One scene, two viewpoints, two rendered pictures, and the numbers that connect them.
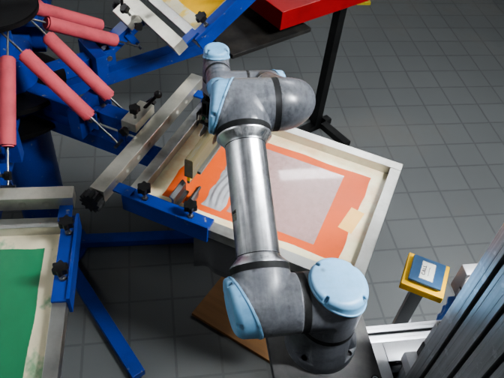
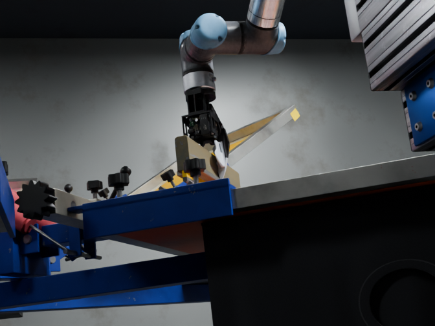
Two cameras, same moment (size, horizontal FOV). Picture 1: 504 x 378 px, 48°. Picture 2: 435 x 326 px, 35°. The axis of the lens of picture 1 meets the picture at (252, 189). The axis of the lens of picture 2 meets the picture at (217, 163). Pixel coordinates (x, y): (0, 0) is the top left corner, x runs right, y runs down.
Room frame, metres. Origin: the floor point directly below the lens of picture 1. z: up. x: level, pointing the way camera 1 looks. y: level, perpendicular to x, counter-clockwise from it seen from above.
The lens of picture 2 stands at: (-0.15, 0.16, 0.72)
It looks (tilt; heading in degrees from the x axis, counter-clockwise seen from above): 15 degrees up; 359
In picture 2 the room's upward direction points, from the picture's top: 6 degrees counter-clockwise
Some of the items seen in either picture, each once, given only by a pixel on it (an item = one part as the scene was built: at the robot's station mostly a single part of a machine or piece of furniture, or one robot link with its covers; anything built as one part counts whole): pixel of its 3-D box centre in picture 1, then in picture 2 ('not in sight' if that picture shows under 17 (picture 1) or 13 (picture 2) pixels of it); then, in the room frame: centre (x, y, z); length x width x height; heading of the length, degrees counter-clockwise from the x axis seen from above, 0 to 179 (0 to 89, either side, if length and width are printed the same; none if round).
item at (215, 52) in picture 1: (216, 64); (196, 55); (1.38, 0.15, 1.39); 0.09 x 0.08 x 0.11; 14
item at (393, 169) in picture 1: (270, 183); (309, 214); (1.34, -0.06, 0.97); 0.79 x 0.58 x 0.04; 72
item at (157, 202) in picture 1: (167, 213); (159, 211); (1.14, 0.25, 0.98); 0.30 x 0.05 x 0.07; 72
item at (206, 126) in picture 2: (212, 108); (201, 117); (1.37, 0.15, 1.23); 0.09 x 0.08 x 0.12; 162
